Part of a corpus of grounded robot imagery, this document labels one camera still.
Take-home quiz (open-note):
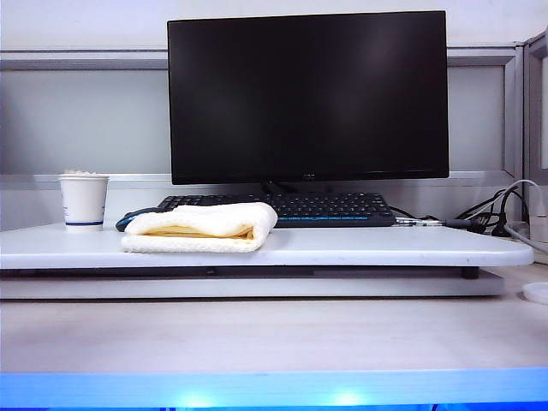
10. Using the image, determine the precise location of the black cable bundle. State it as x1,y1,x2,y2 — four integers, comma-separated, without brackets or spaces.
387,187,531,237

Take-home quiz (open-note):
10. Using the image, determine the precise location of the white paper cup blue stripe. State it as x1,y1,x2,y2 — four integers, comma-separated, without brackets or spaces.
58,173,110,234

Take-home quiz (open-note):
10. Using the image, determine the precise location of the grey power cable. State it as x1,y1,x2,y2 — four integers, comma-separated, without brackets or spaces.
501,179,548,254

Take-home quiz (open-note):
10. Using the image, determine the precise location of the cream microfiber cloth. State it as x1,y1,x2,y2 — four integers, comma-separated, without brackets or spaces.
121,202,279,254

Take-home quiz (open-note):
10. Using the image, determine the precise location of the black and blue mouse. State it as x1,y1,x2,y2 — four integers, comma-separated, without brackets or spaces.
116,206,164,233

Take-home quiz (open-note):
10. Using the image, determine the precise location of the white desk riser platform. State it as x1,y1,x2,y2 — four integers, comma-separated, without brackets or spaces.
0,220,535,271

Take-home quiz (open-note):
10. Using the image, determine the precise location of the white round disc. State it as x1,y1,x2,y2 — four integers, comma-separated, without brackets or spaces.
521,282,548,306

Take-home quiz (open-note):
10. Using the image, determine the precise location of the grey side partition frame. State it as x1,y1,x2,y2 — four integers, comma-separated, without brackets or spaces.
521,30,548,222

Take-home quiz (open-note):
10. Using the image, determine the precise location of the silver plug with black adapter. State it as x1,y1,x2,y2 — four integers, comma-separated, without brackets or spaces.
395,217,477,230

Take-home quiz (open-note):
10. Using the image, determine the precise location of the black keyboard with blue edge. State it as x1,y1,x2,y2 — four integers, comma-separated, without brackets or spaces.
156,192,397,229

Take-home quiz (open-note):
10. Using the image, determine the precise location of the black computer monitor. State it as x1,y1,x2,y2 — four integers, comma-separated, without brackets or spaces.
166,10,450,194

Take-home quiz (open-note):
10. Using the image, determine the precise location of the grey framed partition panel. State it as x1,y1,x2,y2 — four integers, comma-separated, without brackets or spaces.
0,41,526,192

